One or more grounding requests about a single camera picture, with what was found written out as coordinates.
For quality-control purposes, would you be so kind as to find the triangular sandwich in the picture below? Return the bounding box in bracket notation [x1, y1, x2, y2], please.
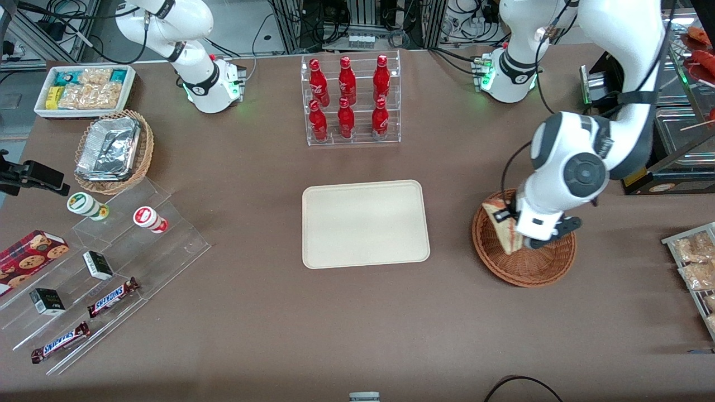
[482, 200, 524, 256]

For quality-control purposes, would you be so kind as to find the orange fried food piece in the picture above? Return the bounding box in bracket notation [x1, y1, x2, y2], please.
[686, 25, 715, 47]

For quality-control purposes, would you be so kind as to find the clear bag of crackers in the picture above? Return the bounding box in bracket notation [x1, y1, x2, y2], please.
[78, 68, 113, 86]
[59, 84, 93, 110]
[89, 83, 123, 110]

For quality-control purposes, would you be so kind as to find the small black box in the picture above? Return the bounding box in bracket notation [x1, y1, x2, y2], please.
[82, 251, 114, 281]
[29, 288, 66, 317]

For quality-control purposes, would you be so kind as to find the black device on mount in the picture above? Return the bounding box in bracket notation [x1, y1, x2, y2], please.
[0, 149, 71, 197]

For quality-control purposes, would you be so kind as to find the grey wire rack tray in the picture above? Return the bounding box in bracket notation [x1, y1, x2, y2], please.
[661, 222, 715, 342]

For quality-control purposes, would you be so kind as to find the red tartan cookie box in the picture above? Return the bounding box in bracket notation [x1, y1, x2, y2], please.
[0, 229, 70, 296]

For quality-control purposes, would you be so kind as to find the aluminium frame shelf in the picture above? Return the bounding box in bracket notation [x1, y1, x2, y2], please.
[0, 0, 104, 70]

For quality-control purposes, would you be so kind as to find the black looped cable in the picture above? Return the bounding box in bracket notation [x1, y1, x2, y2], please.
[483, 375, 565, 402]

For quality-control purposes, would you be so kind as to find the beige plastic tray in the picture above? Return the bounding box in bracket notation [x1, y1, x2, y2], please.
[302, 179, 431, 270]

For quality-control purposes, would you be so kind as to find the red lid cup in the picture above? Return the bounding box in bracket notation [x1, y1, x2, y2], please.
[132, 206, 169, 234]

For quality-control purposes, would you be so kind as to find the white rectangular snack bin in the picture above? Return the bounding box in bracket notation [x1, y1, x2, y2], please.
[34, 65, 137, 119]

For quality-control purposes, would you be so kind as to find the aluminium frame rack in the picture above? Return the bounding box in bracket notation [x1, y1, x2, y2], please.
[268, 0, 447, 54]

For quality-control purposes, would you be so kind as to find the clear acrylic stepped display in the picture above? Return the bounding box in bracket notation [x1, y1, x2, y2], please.
[0, 178, 212, 376]

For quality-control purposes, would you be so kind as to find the round brown wicker basket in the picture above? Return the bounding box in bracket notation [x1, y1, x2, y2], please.
[471, 188, 577, 288]

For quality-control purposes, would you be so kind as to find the light wicker basket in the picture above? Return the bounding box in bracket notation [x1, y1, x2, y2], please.
[74, 109, 155, 195]

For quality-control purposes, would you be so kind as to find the aluminium foil container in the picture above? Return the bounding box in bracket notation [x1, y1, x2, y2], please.
[75, 116, 141, 182]

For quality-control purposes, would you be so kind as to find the green lid cup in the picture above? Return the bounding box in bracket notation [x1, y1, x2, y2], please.
[66, 192, 110, 222]

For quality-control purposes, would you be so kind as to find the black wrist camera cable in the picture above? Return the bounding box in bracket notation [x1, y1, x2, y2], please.
[500, 140, 533, 211]

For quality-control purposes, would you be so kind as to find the Snickers chocolate bar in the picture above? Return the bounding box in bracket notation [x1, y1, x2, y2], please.
[87, 277, 140, 319]
[31, 322, 91, 365]

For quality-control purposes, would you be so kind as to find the clear acrylic bottle rack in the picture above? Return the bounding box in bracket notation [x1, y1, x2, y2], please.
[300, 50, 402, 147]

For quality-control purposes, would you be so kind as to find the black food warmer machine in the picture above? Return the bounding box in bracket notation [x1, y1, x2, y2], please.
[581, 6, 715, 196]

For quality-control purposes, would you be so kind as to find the grey metal box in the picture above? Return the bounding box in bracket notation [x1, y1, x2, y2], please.
[579, 64, 621, 108]

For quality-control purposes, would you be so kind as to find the red cola bottle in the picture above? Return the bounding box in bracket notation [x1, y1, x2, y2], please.
[373, 54, 392, 102]
[308, 58, 330, 107]
[371, 98, 390, 140]
[338, 56, 358, 106]
[337, 97, 356, 140]
[308, 99, 329, 142]

